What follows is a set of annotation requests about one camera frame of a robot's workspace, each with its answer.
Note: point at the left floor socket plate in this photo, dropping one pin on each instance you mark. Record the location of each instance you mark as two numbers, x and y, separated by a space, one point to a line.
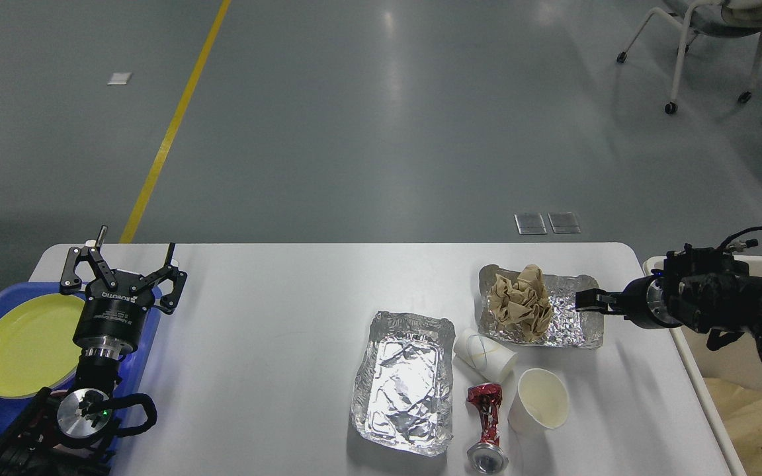
530 224

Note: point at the beige plastic bin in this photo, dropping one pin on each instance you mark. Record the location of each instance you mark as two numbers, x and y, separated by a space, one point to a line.
738 363

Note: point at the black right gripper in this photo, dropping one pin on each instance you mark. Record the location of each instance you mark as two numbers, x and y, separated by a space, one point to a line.
641 302

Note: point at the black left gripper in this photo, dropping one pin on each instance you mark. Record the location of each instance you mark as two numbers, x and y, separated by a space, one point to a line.
116 317

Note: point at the crushed red can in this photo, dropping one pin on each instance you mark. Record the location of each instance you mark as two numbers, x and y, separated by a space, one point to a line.
486 456

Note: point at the crushed white paper cup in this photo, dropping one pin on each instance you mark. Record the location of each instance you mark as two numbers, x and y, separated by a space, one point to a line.
540 402

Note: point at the yellow plastic plate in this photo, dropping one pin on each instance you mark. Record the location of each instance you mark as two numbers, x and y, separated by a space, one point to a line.
36 347

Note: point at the brown paper sheet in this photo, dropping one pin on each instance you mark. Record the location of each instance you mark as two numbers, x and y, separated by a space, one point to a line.
741 411

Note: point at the small foil tray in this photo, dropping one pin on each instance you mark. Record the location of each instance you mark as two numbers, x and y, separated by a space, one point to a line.
569 328

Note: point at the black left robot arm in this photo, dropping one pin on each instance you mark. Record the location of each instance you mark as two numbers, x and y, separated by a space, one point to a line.
72 432

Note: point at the floor socket plate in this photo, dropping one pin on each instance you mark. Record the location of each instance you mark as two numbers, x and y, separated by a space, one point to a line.
530 224
564 223

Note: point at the large foil tray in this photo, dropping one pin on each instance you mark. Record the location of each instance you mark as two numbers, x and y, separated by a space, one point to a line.
402 396

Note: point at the lying white paper cup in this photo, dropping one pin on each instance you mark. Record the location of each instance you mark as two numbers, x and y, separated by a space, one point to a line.
488 357

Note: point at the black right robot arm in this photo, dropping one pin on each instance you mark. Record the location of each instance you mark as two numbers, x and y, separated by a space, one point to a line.
706 289

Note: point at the right floor socket plate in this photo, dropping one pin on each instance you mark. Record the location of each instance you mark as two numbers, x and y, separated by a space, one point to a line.
564 223

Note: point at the white office chair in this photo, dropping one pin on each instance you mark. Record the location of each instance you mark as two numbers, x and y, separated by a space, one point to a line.
691 19

